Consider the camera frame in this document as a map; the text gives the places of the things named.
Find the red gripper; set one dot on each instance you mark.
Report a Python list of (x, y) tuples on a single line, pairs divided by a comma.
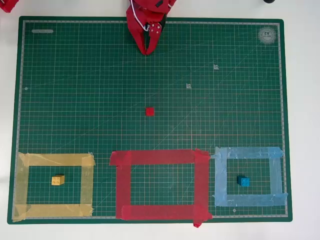
[(136, 26)]

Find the red toy brick cube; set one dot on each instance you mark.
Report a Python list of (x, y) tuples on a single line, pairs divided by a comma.
[(150, 112)]

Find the red leader arm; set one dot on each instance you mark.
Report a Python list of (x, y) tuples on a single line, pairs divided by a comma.
[(8, 6)]

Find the red tape square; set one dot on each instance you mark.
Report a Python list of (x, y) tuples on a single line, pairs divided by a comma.
[(162, 157)]

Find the yellow tape square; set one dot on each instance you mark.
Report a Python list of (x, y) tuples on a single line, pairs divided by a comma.
[(55, 158)]

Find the blue tape square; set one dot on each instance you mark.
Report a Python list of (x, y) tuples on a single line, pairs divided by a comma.
[(250, 152)]

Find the yellow toy brick cube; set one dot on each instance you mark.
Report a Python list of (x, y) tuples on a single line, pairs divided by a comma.
[(58, 180)]

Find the blue toy brick cube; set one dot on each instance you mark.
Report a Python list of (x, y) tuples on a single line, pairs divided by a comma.
[(243, 181)]

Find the green cutting mat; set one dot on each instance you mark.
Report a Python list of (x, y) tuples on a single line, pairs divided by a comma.
[(75, 100)]

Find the black round foot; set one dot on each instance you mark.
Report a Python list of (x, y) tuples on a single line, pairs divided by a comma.
[(269, 1)]

